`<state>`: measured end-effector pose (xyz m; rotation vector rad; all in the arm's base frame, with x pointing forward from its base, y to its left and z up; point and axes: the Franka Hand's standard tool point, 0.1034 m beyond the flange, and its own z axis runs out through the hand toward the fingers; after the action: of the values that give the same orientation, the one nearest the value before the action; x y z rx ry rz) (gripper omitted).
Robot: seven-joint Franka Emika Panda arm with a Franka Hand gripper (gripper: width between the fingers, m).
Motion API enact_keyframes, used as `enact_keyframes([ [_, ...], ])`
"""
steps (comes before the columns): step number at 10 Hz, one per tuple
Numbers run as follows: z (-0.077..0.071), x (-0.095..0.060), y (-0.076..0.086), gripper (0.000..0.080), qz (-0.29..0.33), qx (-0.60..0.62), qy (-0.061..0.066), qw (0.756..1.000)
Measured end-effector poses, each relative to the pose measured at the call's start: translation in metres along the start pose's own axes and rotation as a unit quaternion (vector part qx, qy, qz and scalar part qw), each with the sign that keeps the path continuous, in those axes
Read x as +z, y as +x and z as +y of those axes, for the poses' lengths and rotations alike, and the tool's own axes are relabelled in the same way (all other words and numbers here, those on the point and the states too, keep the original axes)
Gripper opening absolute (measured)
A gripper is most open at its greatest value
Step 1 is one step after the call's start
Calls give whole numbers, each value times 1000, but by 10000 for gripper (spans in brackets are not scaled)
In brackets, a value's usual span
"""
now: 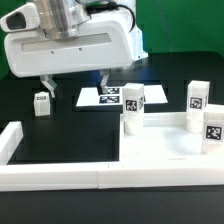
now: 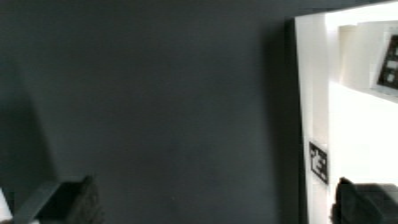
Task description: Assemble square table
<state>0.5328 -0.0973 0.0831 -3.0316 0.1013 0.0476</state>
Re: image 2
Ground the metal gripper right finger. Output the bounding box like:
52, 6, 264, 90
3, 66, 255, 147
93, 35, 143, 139
331, 178, 398, 224

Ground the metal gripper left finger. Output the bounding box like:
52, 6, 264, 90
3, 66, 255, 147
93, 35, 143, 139
11, 176, 106, 224

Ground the white square table top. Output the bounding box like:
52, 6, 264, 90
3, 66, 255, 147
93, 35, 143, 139
296, 0, 398, 224

